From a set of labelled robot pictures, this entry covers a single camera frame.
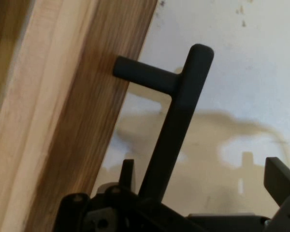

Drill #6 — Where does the black bar drawer handle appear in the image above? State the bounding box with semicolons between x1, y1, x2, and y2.
113;43;215;202

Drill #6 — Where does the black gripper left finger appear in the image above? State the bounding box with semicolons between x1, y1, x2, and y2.
52;159;199;232

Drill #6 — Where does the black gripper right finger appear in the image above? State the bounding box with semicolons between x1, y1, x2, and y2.
264;157;290;232

